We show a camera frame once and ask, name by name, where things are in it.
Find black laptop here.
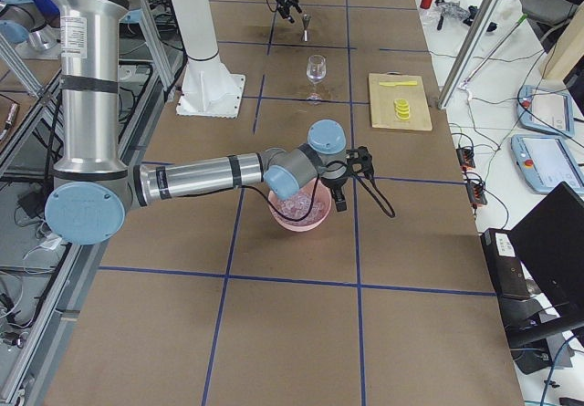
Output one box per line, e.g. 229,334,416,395
509,182,583,309

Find aluminium frame post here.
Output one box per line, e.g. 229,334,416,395
437,0,501,109

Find crumpled clear plastic bag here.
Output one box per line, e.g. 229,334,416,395
420,0,473,26

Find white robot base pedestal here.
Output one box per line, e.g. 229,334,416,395
172,0,245,119

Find clear ice cubes pile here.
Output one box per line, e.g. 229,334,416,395
274,193,329,225

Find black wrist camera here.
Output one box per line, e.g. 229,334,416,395
346,146,374,178

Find bamboo cutting board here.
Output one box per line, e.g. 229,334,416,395
368,73,433,131

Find blue teach pendant far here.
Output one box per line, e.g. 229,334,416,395
516,85,575,138

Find blue teach pendant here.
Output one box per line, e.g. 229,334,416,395
516,85,575,138
510,134,583,194

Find steel double jigger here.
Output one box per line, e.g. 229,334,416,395
301,14,311,43

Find pink bowl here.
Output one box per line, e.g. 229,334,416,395
268,180,332,232

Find clear wine glass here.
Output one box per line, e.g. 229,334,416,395
306,55,327,103

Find blue teach pendant near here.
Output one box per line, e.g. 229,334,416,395
510,134,583,194

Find black box device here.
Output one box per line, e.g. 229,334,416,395
480,228,534,301

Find yellow plastic knife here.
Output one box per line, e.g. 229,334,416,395
378,80,419,88

